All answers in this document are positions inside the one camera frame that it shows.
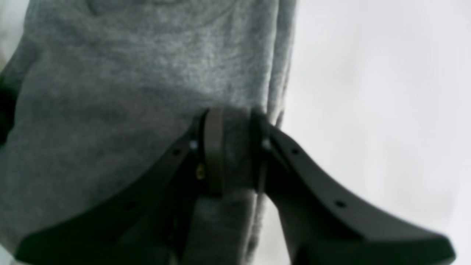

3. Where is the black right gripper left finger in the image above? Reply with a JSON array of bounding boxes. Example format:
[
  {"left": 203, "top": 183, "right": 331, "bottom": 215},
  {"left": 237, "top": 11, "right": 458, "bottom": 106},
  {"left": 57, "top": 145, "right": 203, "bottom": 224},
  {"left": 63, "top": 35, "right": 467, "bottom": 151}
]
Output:
[{"left": 15, "top": 108, "right": 225, "bottom": 265}]

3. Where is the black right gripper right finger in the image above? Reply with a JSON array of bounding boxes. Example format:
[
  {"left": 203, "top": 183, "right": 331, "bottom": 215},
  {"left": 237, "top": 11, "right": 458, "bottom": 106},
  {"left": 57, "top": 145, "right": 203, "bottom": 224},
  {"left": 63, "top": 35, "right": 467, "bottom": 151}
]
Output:
[{"left": 250, "top": 107, "right": 456, "bottom": 265}]

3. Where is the grey t-shirt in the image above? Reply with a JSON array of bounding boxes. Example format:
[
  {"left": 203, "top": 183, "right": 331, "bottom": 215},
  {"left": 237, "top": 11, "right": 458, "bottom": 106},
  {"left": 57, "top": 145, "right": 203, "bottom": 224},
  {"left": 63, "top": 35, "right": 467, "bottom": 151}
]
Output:
[{"left": 1, "top": 0, "right": 297, "bottom": 265}]

